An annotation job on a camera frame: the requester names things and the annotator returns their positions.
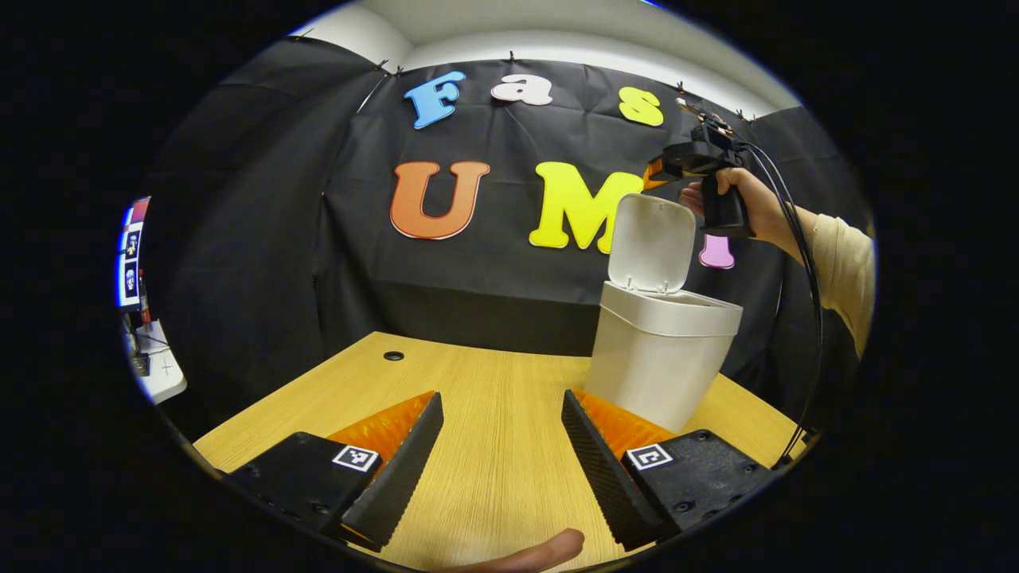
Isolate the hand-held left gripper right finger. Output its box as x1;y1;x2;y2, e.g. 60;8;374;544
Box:
561;388;777;552

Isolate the black cable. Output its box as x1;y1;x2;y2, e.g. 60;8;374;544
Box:
740;139;825;470

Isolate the white side table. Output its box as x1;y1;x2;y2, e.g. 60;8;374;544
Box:
123;318;188;405

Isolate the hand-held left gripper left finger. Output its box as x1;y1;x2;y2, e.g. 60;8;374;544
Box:
227;391;445;554

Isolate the black backdrop cloth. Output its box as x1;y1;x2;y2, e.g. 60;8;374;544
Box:
131;36;873;439

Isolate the computer monitor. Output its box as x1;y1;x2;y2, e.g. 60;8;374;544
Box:
118;197;152;310

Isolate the white desktop garbage bin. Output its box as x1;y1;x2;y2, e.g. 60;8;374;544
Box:
585;193;744;435

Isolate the wooden desktop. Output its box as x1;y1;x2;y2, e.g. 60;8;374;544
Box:
193;331;809;571

